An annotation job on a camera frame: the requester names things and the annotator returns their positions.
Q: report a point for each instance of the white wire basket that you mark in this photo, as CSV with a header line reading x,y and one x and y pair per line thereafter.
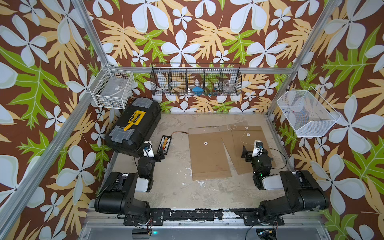
x,y
308,112
111,88

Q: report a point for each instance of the black charging board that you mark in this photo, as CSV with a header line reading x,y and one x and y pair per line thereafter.
x,y
165,144

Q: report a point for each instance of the black yellow toolbox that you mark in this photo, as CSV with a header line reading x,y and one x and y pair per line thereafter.
x,y
134,127

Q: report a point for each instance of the brown kraft file bag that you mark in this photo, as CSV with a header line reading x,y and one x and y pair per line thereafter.
x,y
211,149
237,136

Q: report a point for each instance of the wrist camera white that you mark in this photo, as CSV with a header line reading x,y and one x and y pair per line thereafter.
x,y
148,149
258,149

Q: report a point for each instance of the white wire basket left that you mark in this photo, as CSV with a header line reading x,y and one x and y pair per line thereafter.
x,y
111,88

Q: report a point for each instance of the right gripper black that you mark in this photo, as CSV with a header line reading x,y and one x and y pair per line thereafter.
x,y
247,153

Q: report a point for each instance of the white wire basket right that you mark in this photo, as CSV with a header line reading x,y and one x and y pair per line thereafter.
x,y
308,112

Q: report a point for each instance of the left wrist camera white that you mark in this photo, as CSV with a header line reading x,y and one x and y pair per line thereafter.
x,y
148,149

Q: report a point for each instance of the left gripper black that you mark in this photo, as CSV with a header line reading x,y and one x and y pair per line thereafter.
x,y
157,154

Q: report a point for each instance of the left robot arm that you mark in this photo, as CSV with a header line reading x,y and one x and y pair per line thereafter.
x,y
117,194

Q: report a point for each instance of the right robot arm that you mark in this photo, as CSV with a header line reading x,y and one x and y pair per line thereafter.
x,y
302,192

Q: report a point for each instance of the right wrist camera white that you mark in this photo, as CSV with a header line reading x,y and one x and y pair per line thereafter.
x,y
258,149

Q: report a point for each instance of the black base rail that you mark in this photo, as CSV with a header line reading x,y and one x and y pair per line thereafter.
x,y
248,216

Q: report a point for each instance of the black wire basket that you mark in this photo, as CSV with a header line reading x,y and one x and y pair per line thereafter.
x,y
207,80

